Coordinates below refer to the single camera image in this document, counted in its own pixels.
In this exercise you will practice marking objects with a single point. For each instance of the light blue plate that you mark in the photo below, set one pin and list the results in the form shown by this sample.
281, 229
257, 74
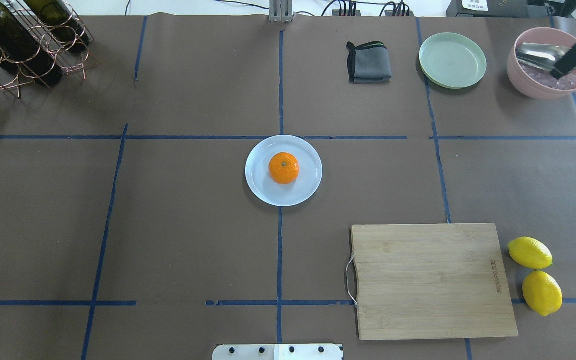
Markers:
259, 178

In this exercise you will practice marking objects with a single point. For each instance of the orange mandarin fruit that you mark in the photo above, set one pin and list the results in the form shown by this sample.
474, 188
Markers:
284, 168

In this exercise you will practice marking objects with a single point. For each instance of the light green plate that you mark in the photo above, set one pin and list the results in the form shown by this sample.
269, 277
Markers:
452, 60

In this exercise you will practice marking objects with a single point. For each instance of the folded grey cloth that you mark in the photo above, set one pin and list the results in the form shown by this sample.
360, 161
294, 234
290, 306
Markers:
368, 63

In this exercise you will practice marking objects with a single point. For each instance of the black power strip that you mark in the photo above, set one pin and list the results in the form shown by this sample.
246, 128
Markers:
368, 8

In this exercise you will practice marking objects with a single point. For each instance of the bamboo cutting board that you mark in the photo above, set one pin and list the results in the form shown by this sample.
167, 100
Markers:
430, 281

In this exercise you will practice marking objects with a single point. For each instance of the black device box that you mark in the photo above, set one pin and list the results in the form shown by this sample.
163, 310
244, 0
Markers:
487, 9

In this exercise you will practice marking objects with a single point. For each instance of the upper yellow lemon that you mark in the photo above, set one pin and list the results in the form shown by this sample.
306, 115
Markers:
530, 253

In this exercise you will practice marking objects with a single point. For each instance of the yellow lemon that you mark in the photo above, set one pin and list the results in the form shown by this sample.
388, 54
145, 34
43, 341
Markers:
542, 293
530, 253

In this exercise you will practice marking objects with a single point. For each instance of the pink bowl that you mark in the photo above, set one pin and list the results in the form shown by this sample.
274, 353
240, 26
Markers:
535, 83

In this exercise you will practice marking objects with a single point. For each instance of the lower yellow lemon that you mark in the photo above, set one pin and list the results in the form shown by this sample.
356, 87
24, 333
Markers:
542, 293

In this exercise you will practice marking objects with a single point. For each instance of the right dark wine bottle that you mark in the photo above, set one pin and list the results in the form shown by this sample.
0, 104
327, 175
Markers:
62, 24

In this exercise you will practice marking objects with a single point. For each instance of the dark wine bottle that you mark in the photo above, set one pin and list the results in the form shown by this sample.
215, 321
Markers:
21, 47
62, 24

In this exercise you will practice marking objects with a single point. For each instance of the metal scoop spoon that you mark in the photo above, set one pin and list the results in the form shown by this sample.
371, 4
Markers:
541, 56

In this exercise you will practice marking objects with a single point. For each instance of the left dark wine bottle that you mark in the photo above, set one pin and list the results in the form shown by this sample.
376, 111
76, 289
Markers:
21, 47

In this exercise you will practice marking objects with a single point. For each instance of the grey metal post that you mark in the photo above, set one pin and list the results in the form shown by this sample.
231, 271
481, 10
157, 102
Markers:
281, 11

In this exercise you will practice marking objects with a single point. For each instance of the white metal base plate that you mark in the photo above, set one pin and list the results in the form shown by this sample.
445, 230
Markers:
290, 351

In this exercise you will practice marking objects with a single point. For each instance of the copper wire wine rack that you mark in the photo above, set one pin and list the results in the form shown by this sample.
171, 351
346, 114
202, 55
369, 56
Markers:
41, 41

